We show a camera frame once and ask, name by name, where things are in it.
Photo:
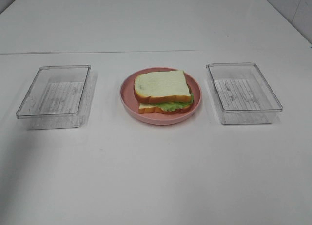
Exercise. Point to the bread slice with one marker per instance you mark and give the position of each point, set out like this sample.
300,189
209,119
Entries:
148,108
161,87

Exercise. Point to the green lettuce leaf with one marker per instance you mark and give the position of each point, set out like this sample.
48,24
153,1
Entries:
175,107

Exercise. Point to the clear right plastic tray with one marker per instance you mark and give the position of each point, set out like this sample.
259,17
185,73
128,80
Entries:
241,94

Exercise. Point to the clear plastic tray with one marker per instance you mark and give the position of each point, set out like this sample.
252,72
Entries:
241,94
58,97

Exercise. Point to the clear left plastic tray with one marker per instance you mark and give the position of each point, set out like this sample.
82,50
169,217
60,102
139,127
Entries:
58,97

